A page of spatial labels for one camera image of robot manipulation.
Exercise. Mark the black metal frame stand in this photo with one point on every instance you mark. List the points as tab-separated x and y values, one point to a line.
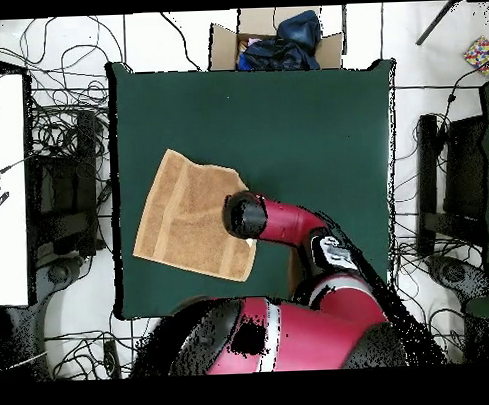
68	188
427	164

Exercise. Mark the colourful patterned cloth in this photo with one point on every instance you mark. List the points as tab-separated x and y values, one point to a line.
480	54

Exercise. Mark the black round floor base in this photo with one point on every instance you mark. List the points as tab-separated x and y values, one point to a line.
451	273

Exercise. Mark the black metal rod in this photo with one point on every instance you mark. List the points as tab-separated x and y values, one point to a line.
434	23

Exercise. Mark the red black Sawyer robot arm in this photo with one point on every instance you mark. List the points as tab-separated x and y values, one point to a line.
289	225

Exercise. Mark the white side table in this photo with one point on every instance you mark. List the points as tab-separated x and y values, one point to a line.
9	238

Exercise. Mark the dark blue clothes pile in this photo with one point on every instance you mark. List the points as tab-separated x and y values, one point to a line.
287	45

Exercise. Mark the brown cardboard box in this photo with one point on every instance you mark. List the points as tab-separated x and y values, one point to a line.
223	47

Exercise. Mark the tan terry towel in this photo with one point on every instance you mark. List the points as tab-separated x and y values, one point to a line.
189	220

